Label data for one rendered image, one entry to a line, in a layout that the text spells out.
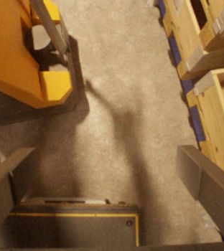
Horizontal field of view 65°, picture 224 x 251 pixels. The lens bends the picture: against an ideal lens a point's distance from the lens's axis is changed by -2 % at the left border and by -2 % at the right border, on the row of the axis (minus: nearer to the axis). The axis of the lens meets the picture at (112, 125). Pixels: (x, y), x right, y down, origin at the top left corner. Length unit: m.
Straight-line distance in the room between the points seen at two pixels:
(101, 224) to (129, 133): 0.69
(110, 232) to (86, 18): 1.71
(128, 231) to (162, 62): 1.29
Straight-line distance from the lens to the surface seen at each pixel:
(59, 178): 1.51
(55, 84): 1.23
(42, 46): 1.27
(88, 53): 1.69
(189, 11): 1.16
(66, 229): 1.20
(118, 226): 1.16
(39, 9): 0.99
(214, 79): 1.01
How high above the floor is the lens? 1.43
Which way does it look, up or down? 81 degrees down
